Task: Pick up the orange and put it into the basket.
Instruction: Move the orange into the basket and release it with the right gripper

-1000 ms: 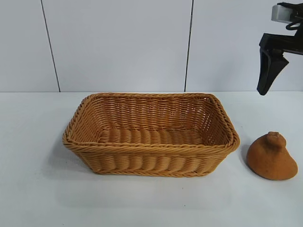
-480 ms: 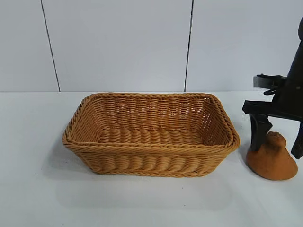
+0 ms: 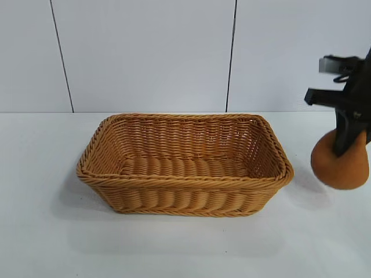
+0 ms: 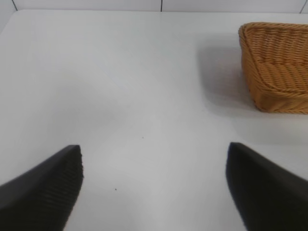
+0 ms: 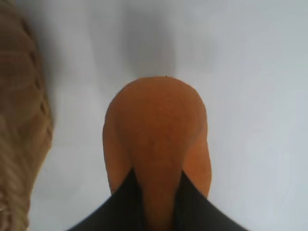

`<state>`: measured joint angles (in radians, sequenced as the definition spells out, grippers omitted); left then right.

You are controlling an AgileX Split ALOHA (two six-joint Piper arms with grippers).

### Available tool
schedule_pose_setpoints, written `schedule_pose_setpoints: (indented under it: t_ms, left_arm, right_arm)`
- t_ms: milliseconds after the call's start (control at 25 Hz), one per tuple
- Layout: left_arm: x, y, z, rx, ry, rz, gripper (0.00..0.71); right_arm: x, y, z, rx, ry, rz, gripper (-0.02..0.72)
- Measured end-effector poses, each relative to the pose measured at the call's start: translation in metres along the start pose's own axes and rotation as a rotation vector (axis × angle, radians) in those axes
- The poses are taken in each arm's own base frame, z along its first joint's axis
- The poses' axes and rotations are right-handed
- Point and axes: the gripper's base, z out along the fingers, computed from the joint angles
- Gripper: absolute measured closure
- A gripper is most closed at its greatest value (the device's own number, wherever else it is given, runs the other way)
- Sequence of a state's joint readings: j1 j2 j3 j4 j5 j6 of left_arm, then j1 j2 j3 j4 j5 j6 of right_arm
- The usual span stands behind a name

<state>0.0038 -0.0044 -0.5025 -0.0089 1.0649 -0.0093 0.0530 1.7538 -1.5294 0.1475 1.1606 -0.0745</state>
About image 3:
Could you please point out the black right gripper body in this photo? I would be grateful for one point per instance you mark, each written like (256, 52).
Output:
(359, 92)

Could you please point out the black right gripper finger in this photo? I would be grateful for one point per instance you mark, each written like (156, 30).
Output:
(347, 133)

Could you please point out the woven wicker basket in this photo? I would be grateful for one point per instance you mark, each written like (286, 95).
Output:
(185, 185)

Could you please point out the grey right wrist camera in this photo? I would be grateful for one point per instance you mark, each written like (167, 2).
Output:
(330, 65)

